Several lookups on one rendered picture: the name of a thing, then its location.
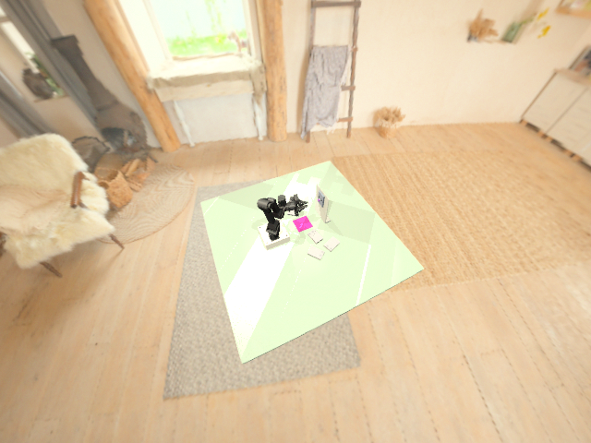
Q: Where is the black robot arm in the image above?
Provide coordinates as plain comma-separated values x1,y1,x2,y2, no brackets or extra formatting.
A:
257,195,287,242

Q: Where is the magenta translucent square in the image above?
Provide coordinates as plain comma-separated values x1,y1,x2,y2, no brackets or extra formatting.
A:
293,216,313,232

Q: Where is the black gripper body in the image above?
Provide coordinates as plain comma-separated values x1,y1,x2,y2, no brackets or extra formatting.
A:
286,194,299,217

